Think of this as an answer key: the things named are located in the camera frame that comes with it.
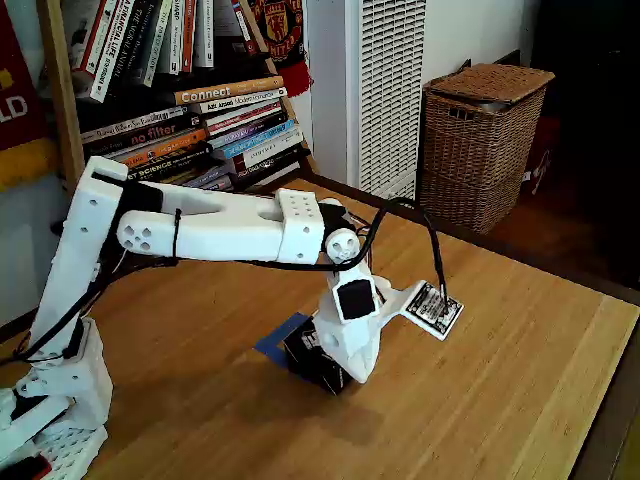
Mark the black and white servo box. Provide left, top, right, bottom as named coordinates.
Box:
left=282, top=317, right=359, bottom=396

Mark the blue tape square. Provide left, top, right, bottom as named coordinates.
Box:
left=253, top=312, right=315, bottom=370

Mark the purple book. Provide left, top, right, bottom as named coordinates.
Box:
left=184, top=169, right=235, bottom=194

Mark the light blue book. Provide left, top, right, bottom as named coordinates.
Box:
left=219, top=118, right=297, bottom=161

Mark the wicker laundry basket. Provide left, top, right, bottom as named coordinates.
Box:
left=418, top=62, right=557, bottom=236

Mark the white louvered heater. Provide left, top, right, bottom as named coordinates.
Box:
left=344, top=0, right=429, bottom=210

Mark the black Rocket Science book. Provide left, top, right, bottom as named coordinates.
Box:
left=124, top=142, right=215, bottom=187

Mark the white Modern Romance book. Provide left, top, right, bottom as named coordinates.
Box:
left=189, top=86, right=289, bottom=116

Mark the red bag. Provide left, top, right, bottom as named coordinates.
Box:
left=521, top=117, right=559, bottom=197

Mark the orange Robin Sharma book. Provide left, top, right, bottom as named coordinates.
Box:
left=99, top=128, right=209, bottom=171

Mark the orange Connect book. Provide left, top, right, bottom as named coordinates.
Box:
left=173, top=75, right=285, bottom=107

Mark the black no filter book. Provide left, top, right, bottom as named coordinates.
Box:
left=82, top=113, right=202, bottom=162

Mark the red football scarf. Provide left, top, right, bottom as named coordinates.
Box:
left=247, top=0, right=315, bottom=99

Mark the red and black clamp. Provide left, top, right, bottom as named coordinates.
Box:
left=0, top=454, right=54, bottom=480

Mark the white red Financial Life book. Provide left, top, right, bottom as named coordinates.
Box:
left=88, top=0, right=137, bottom=104

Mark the wooden ladder bookshelf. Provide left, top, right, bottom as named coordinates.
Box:
left=37, top=0, right=321, bottom=201

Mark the red and yellow banner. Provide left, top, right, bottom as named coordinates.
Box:
left=0, top=0, right=59, bottom=194

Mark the white wrist camera board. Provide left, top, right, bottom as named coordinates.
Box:
left=383, top=280, right=466, bottom=343

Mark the black camera cable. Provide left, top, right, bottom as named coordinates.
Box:
left=234, top=196, right=451, bottom=321

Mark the white perforated base plate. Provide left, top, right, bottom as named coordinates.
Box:
left=0, top=424, right=109, bottom=480

